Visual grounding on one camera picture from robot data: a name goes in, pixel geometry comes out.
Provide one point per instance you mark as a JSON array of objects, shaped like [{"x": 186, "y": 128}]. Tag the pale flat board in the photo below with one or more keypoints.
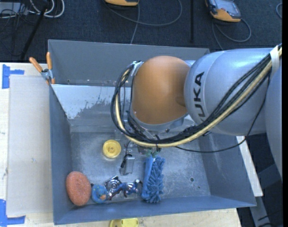
[{"x": 28, "y": 138}]

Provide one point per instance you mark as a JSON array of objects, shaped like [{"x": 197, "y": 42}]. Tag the silver and blue toy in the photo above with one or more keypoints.
[{"x": 120, "y": 186}]

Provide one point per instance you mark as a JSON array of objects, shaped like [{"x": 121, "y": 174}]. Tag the blue toy duck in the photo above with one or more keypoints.
[{"x": 99, "y": 194}]

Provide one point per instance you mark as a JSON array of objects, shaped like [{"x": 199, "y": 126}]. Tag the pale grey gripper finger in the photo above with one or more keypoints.
[{"x": 129, "y": 165}]

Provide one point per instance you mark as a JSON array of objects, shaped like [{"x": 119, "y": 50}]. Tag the blue microfibre duster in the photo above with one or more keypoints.
[{"x": 153, "y": 181}]

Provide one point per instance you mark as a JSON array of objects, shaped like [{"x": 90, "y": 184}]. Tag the red-brown oval scrubber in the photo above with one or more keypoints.
[{"x": 78, "y": 188}]

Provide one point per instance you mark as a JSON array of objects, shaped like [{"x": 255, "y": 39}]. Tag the grey metal bin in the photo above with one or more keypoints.
[{"x": 181, "y": 178}]

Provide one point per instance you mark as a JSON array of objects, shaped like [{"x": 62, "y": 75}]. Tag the yellow plastic wheel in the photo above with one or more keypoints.
[{"x": 112, "y": 148}]

